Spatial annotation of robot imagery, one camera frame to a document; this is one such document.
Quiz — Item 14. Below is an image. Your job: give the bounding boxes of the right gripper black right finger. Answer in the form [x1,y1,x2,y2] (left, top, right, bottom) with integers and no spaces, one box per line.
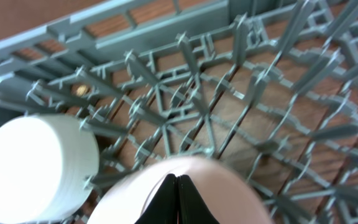
[177,175,219,224]

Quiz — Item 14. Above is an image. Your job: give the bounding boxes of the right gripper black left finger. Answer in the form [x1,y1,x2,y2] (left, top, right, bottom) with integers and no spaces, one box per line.
[135,174,178,224]

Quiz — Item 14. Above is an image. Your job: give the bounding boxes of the pink food bowl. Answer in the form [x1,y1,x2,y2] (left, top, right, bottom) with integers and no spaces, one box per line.
[88,156,273,223]

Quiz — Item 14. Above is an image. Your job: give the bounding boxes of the cream shallow bowl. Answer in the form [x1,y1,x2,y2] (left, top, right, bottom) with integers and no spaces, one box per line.
[0,115,99,223]

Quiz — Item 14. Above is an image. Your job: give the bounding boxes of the grey dishwasher rack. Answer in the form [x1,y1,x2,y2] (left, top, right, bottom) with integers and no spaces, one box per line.
[0,1,358,223]

